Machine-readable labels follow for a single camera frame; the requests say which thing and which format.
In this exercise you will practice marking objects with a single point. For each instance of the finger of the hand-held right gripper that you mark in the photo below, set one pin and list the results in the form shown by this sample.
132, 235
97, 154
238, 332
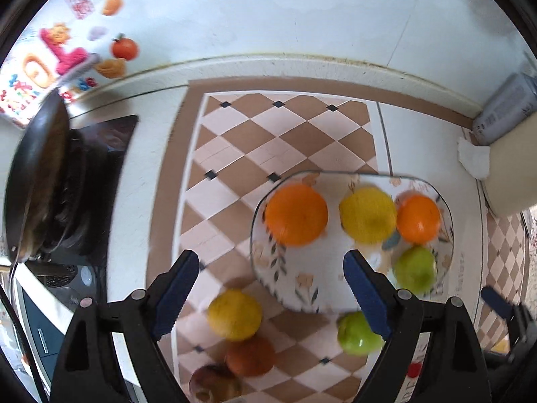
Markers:
495, 300

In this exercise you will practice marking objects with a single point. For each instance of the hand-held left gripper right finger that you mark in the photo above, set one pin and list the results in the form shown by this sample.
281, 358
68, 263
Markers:
369, 298

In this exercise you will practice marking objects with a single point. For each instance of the grey kitchen appliance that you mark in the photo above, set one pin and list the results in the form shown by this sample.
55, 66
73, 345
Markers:
54, 302

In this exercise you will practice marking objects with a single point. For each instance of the green apple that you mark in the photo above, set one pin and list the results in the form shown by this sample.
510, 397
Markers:
415, 269
356, 336

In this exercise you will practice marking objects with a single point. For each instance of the colourful printed wall sticker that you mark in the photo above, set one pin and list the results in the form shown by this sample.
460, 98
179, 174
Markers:
29, 86

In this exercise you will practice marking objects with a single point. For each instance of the peeled orange wall sticker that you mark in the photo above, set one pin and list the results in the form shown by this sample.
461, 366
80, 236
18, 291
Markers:
111, 67

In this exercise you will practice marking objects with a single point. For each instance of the pink letter wall sticker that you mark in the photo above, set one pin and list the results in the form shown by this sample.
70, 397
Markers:
65, 52

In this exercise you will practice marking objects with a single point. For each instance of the glass plate with flower print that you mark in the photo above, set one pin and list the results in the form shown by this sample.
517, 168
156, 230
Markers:
302, 277

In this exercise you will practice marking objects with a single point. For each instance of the white tissue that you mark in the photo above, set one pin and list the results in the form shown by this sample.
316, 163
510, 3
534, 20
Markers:
474, 157

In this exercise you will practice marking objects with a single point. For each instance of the small orange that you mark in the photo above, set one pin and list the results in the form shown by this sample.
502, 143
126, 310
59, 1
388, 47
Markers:
418, 219

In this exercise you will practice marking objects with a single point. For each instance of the dark orange fruit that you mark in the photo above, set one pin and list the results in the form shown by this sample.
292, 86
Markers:
250, 357

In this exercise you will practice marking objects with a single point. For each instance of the yellow lemon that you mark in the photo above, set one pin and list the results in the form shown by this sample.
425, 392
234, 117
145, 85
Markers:
368, 215
234, 315

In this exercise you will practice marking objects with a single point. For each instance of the grey foil packet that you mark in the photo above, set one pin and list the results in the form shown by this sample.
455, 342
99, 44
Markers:
505, 107

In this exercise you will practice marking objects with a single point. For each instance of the black gas stove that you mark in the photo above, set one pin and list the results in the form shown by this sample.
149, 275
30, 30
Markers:
96, 184

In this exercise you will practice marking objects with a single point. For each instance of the red-brown apple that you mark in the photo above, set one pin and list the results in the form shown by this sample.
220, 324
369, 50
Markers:
214, 384

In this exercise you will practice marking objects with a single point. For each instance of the large orange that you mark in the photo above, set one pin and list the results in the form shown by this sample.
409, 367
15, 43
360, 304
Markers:
296, 214

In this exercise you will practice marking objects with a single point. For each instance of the orange fruit wall sticker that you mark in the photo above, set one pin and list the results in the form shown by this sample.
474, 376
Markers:
124, 48

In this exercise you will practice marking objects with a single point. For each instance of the cream container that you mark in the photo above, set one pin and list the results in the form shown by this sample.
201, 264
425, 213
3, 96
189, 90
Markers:
512, 172

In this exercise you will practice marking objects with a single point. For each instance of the brown checkered table mat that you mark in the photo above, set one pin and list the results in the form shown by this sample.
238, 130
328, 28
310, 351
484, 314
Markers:
251, 155

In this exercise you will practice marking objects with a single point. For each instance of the orange slice wall sticker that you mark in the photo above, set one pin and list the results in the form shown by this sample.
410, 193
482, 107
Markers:
112, 3

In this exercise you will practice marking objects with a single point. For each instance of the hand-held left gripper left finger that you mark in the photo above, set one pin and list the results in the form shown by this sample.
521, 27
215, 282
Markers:
178, 291

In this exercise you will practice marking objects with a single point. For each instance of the black frying pan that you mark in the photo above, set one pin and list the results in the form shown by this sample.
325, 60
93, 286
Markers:
37, 176

